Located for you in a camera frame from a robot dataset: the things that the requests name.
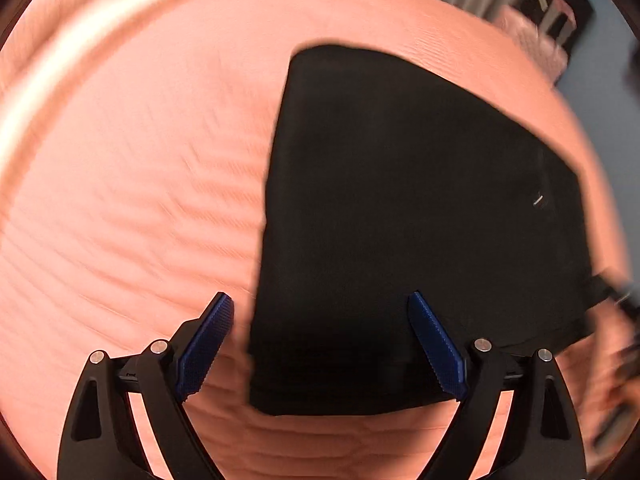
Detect pink hard-shell suitcase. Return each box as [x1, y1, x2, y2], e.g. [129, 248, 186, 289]
[494, 0, 577, 84]

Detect black suitcase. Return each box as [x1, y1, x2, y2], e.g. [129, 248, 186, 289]
[515, 0, 594, 56]

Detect pink quilted bedspread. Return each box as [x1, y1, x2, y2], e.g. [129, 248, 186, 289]
[1, 0, 630, 479]

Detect white pink folded blanket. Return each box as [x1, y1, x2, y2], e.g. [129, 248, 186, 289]
[1, 0, 169, 174]

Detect person's right hand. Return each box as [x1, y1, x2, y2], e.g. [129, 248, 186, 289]
[579, 301, 639, 444]

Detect black pants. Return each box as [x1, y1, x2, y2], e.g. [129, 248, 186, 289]
[248, 46, 592, 416]

